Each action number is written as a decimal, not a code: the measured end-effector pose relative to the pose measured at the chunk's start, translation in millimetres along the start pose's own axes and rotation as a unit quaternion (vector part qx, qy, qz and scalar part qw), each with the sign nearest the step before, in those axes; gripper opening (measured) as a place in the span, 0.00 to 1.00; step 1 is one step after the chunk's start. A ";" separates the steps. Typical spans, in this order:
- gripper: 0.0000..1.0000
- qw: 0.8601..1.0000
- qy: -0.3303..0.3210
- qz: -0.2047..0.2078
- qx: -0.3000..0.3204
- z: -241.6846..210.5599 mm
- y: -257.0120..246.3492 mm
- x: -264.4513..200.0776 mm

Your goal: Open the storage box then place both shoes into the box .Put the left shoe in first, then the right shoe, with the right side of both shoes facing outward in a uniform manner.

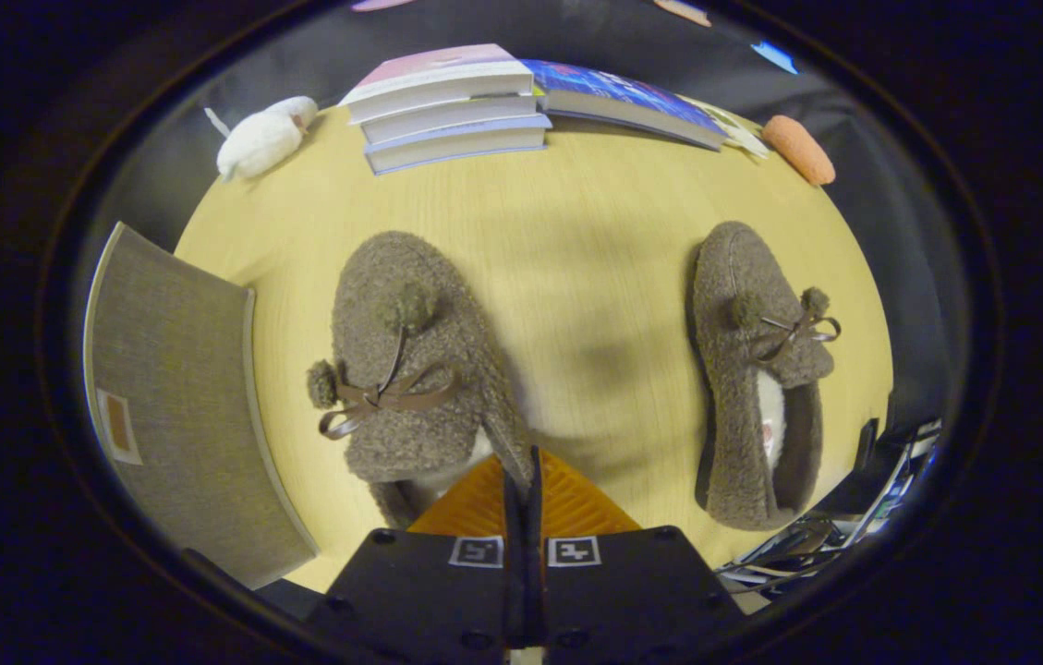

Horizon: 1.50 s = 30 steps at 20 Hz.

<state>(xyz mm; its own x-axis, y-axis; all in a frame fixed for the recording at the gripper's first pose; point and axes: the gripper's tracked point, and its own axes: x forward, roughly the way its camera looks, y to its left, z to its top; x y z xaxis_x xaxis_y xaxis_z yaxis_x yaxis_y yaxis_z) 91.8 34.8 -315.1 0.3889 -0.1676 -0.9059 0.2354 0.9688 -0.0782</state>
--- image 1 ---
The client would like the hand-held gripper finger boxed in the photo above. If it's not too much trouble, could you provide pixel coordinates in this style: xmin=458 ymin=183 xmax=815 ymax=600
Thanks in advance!
xmin=525 ymin=447 xmax=749 ymax=665
xmin=303 ymin=450 xmax=526 ymax=665

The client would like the brown fuzzy shoe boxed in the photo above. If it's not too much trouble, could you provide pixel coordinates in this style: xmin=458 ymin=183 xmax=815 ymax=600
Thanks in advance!
xmin=693 ymin=221 xmax=842 ymax=532
xmin=307 ymin=231 xmax=535 ymax=529

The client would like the grey fabric storage box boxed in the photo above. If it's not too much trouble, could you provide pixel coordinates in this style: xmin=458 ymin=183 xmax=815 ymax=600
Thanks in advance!
xmin=83 ymin=222 xmax=320 ymax=590

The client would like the blue-grey cover book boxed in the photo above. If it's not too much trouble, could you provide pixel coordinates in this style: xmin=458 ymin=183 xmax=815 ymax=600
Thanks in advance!
xmin=364 ymin=115 xmax=553 ymax=175

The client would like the white cover book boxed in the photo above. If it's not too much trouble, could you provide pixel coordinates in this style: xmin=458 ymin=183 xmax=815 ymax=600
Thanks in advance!
xmin=360 ymin=92 xmax=540 ymax=145

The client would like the blue glossy cover book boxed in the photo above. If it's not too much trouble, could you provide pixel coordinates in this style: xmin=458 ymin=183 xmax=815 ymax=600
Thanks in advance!
xmin=521 ymin=59 xmax=731 ymax=151

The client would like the pink cover book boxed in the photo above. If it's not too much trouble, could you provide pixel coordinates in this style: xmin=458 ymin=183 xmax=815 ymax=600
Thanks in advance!
xmin=339 ymin=43 xmax=536 ymax=126

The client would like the orange plush carrot toy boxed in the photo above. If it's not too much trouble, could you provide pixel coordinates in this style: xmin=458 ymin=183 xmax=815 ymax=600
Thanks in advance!
xmin=762 ymin=115 xmax=837 ymax=187

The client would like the white plush mouse toy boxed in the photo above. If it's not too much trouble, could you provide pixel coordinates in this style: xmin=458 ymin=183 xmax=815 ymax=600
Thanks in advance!
xmin=204 ymin=96 xmax=320 ymax=182

